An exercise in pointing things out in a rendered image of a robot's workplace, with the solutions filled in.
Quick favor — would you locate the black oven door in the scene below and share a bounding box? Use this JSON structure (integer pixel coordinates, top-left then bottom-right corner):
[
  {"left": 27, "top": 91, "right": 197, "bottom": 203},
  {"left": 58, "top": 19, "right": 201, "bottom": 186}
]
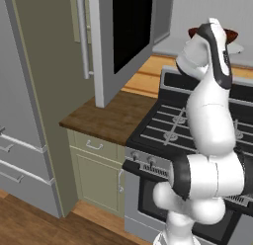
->
[{"left": 124, "top": 169, "right": 253, "bottom": 245}]

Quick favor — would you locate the grey fridge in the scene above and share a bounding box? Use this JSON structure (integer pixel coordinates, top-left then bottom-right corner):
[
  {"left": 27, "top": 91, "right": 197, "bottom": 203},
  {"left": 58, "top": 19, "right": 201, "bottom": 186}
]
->
[{"left": 0, "top": 0, "right": 64, "bottom": 219}]

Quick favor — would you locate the olive tall cupboard panel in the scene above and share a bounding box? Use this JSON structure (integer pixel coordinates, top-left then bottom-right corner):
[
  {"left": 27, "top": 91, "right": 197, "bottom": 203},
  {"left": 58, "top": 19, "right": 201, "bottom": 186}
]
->
[{"left": 9, "top": 0, "right": 97, "bottom": 217}]

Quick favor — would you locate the grey microwave oven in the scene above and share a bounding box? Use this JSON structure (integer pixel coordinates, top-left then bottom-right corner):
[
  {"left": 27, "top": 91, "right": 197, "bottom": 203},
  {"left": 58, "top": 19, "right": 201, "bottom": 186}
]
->
[{"left": 151, "top": 0, "right": 176, "bottom": 44}]

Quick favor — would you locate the dark red bowl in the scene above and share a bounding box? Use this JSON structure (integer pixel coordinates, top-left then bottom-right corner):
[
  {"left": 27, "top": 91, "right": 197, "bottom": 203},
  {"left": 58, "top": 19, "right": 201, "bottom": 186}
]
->
[{"left": 187, "top": 27, "right": 239, "bottom": 42}]

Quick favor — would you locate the black and silver stove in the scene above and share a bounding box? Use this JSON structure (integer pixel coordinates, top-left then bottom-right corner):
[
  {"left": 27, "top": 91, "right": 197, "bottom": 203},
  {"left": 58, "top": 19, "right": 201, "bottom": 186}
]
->
[{"left": 122, "top": 65, "right": 253, "bottom": 245}]

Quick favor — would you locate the pale green wall cupboard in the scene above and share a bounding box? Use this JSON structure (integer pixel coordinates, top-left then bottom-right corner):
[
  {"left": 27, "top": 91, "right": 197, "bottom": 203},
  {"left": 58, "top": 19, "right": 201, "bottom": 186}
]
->
[{"left": 68, "top": 0, "right": 92, "bottom": 44}]

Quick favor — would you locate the pale green drawer front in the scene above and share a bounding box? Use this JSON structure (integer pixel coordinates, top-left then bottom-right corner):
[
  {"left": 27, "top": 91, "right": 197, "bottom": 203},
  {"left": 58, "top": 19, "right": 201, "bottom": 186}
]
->
[{"left": 66, "top": 128, "right": 127, "bottom": 164}]

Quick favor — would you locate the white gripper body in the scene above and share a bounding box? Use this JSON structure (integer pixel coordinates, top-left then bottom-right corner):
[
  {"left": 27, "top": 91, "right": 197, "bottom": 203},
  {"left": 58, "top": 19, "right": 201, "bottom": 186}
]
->
[{"left": 227, "top": 41, "right": 245, "bottom": 56}]

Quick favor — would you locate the silver drawer handle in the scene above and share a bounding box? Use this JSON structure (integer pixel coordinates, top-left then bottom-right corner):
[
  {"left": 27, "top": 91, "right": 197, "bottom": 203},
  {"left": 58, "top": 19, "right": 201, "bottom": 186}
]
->
[{"left": 85, "top": 139, "right": 105, "bottom": 151}]

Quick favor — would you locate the grey microwave door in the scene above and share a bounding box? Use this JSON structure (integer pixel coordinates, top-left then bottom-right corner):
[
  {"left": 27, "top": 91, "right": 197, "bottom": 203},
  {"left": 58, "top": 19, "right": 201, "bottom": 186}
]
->
[{"left": 88, "top": 0, "right": 156, "bottom": 109}]

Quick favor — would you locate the silver cupboard door handle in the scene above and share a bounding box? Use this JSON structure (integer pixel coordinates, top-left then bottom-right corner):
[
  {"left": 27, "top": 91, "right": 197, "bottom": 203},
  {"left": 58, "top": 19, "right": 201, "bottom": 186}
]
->
[{"left": 117, "top": 168, "right": 126, "bottom": 195}]

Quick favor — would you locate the grey microwave door handle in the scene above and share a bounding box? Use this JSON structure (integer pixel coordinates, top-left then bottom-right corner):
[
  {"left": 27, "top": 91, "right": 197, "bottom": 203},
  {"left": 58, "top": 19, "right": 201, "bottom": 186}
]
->
[{"left": 75, "top": 0, "right": 95, "bottom": 81}]

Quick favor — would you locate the pale green cupboard door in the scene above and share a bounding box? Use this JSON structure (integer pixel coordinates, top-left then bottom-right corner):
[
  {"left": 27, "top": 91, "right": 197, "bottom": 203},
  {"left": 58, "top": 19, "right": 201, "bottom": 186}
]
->
[{"left": 68, "top": 145, "right": 127, "bottom": 218}]

